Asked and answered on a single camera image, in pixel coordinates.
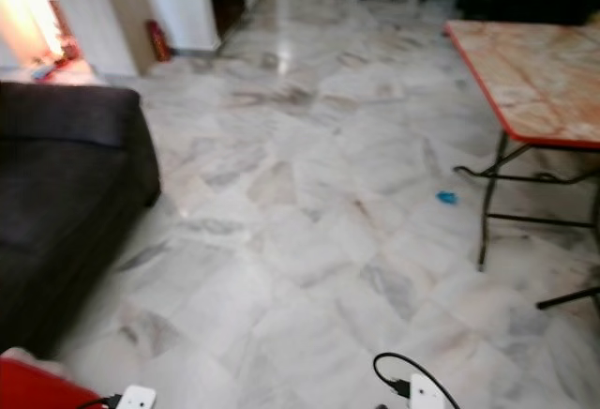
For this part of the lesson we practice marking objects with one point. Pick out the orange marble top folding table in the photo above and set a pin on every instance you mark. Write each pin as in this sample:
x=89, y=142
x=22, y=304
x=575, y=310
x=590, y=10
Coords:
x=534, y=76

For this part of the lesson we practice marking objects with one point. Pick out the red pillow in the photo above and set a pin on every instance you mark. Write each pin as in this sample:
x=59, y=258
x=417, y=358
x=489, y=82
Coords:
x=42, y=388

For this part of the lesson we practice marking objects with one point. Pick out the red fire extinguisher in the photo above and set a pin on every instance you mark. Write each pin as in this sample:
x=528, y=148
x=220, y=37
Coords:
x=157, y=41

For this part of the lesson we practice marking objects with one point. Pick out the black metal leg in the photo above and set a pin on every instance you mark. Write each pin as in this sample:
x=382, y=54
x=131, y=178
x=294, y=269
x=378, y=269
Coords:
x=567, y=297

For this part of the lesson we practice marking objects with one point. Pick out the red plate with blue pack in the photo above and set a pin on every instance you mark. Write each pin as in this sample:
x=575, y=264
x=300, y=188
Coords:
x=45, y=72

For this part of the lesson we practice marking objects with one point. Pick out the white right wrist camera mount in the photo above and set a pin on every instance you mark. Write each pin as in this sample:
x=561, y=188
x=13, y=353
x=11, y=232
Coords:
x=427, y=392

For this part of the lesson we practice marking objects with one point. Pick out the small blue object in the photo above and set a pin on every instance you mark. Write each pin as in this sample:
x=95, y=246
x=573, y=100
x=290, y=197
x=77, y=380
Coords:
x=446, y=197

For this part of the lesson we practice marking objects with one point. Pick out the dark grey two-seat sofa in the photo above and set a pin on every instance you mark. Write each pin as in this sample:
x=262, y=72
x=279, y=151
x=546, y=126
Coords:
x=56, y=212

